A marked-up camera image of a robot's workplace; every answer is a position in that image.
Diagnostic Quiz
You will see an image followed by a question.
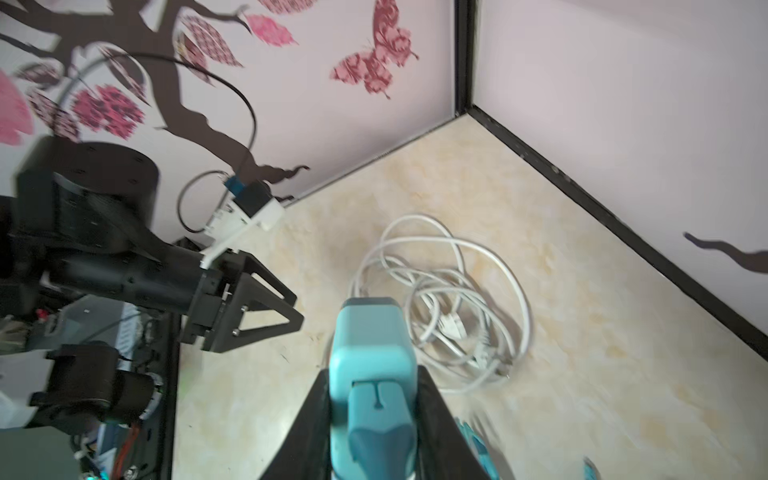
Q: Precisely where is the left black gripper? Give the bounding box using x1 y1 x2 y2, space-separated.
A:
180 252 304 353

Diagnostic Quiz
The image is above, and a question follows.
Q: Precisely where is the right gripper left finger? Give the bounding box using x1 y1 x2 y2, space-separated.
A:
260 369 332 480

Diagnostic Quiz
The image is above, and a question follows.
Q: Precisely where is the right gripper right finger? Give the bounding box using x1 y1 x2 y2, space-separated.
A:
415 366 489 480

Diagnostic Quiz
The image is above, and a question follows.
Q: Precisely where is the light teal charger plug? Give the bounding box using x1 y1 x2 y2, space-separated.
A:
329 298 418 479

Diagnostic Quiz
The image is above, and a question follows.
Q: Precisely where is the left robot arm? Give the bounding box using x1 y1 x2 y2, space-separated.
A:
1 136 304 435

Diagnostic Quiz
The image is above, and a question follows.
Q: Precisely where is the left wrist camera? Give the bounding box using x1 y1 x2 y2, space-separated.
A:
200 176 285 270

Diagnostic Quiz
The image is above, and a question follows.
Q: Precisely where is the white power strip cable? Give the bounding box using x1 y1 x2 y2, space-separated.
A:
347 213 534 395

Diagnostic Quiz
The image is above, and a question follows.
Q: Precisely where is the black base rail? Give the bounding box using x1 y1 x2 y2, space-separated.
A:
71 299 181 480

